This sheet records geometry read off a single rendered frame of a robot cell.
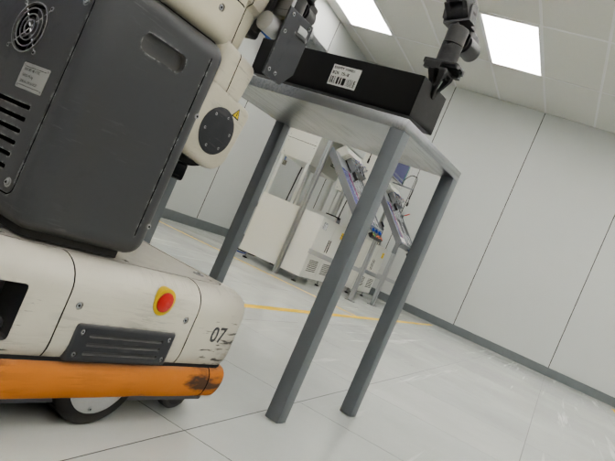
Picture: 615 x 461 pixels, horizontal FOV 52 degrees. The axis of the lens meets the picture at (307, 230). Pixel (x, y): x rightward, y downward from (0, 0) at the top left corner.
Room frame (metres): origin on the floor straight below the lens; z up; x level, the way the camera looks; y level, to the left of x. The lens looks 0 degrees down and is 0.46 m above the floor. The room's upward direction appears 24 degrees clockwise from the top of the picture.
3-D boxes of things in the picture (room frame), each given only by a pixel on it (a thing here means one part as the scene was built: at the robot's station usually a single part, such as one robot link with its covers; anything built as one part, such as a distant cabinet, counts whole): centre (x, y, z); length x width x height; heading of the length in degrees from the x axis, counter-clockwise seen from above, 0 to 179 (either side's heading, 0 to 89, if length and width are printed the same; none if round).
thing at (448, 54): (1.71, -0.16, 1.04); 0.10 x 0.07 x 0.07; 58
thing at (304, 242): (5.87, 0.06, 0.95); 1.36 x 0.82 x 1.90; 67
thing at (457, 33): (1.71, -0.16, 1.10); 0.07 x 0.06 x 0.07; 139
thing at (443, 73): (1.72, -0.16, 0.97); 0.07 x 0.07 x 0.09; 58
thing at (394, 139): (1.89, 0.06, 0.40); 0.70 x 0.45 x 0.80; 58
